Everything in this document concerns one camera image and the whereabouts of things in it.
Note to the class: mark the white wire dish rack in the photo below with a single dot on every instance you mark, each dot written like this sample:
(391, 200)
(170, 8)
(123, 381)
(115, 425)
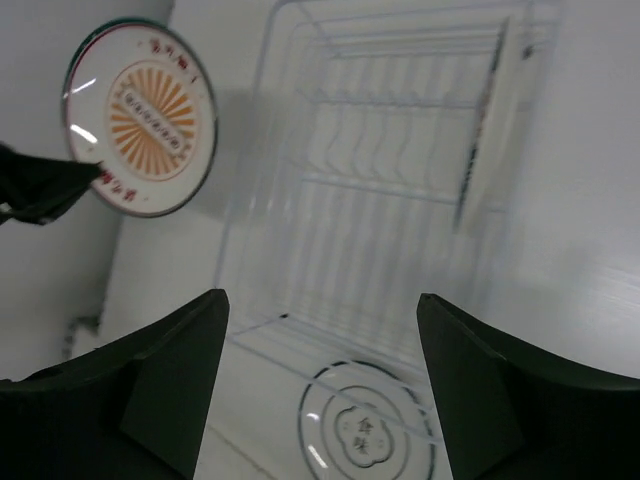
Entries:
(342, 216)

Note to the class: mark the orange sunburst plate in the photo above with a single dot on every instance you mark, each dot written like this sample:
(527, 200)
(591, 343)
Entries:
(138, 102)

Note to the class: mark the green rimmed flower emblem plate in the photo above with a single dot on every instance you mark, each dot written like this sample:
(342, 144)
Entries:
(357, 420)

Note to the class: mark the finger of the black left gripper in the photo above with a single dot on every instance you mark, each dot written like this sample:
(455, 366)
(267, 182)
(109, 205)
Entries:
(26, 177)
(41, 213)

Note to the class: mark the green lettered plate in rack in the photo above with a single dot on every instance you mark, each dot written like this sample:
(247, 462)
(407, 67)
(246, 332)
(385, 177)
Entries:
(495, 117)

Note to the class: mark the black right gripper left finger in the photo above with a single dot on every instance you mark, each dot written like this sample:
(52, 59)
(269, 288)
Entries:
(135, 408)

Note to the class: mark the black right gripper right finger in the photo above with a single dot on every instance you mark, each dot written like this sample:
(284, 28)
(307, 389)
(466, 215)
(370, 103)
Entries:
(511, 410)

